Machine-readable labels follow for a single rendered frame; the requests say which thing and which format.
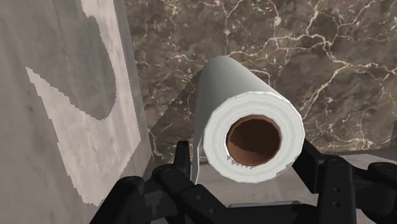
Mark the white paper towel roll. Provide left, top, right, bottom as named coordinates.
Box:
left=190, top=55, right=306, bottom=186

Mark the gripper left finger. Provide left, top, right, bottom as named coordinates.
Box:
left=89, top=140, right=231, bottom=224

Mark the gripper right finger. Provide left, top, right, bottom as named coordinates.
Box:
left=291, top=138, right=397, bottom=224

